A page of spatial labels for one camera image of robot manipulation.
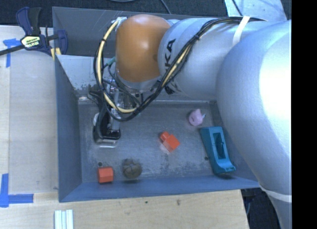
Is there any black and clear glossy object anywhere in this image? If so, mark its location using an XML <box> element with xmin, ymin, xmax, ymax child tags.
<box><xmin>93</xmin><ymin>128</ymin><xmax>122</xmax><ymax>149</ymax></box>

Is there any orange stepped toy block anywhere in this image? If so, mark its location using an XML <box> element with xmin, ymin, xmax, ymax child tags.
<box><xmin>159</xmin><ymin>131</ymin><xmax>181</xmax><ymax>153</ymax></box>

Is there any brown woven ball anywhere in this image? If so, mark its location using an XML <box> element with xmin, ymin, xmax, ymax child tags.
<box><xmin>121</xmin><ymin>158</ymin><xmax>143</xmax><ymax>180</ymax></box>

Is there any pink toy animal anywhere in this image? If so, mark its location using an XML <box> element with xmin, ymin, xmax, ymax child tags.
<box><xmin>189</xmin><ymin>109</ymin><xmax>207</xmax><ymax>126</ymax></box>

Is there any orange cube block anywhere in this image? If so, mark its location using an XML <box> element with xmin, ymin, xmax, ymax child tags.
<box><xmin>97</xmin><ymin>166</ymin><xmax>115</xmax><ymax>184</ymax></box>

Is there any grey metal bin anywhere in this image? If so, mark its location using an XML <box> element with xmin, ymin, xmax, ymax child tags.
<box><xmin>52</xmin><ymin>6</ymin><xmax>261</xmax><ymax>203</ymax></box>

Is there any pale wood flat board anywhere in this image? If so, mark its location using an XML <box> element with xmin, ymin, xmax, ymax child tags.
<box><xmin>8</xmin><ymin>51</ymin><xmax>60</xmax><ymax>195</ymax></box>

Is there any teal plastic holder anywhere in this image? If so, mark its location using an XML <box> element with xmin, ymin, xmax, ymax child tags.
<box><xmin>200</xmin><ymin>126</ymin><xmax>237</xmax><ymax>175</ymax></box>

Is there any black cylinder on white bracket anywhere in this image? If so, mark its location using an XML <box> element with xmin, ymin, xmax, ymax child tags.
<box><xmin>93</xmin><ymin>112</ymin><xmax>111</xmax><ymax>136</ymax></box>

